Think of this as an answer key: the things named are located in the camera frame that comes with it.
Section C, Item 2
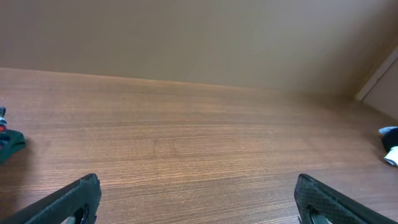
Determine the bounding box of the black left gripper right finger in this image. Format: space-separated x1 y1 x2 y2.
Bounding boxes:
294 174 397 224

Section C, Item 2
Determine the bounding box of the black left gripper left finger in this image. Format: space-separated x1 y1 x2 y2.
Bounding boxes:
1 173 101 224

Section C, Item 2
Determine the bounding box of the black t-shirt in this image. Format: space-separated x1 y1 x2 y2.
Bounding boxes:
381 128 398 152

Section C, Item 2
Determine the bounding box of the white crumpled cloth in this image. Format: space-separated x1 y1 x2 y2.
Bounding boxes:
379 126 397 166

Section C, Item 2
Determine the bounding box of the dark green folded cloth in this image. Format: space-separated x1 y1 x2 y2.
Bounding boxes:
1 129 26 164

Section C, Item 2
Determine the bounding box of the plaid folded shirt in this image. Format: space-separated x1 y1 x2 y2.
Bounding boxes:
1 107 9 147

